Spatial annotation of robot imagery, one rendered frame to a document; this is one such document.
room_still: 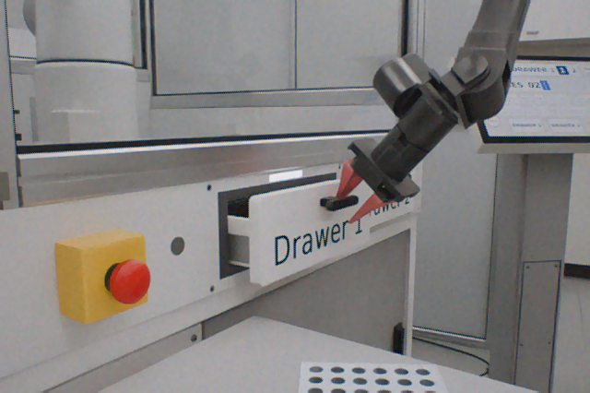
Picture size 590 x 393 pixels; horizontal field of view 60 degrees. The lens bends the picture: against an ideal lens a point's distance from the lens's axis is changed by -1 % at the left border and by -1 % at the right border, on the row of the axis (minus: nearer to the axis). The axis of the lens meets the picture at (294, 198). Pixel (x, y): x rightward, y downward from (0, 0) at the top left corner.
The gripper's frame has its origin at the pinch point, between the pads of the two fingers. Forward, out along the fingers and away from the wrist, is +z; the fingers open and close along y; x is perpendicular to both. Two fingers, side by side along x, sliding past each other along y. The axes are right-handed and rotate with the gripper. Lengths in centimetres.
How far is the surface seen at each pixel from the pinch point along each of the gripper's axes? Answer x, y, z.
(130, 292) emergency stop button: 36.7, 0.0, 2.2
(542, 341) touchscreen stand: -92, -47, 28
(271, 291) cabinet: 5.0, -1.4, 16.2
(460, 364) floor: -139, -47, 81
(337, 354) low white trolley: 17.3, -14.9, 3.6
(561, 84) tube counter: -95, 3, -26
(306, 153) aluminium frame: -3.2, 11.6, 0.5
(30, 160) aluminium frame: 40.7, 13.2, -1.6
